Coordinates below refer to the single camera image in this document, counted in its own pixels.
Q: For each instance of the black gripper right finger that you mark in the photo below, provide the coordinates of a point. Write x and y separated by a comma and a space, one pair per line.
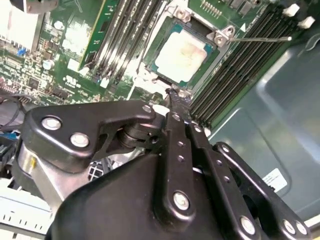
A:
225, 185

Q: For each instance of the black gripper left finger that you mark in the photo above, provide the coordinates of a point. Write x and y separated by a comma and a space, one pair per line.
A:
100, 115

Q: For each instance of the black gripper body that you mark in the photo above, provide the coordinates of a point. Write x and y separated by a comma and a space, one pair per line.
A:
112, 207

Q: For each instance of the metal socket cover frame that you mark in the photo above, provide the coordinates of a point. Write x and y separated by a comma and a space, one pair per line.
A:
147, 75

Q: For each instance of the silver-topped CPU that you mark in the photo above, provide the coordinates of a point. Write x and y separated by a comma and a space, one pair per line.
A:
182, 52

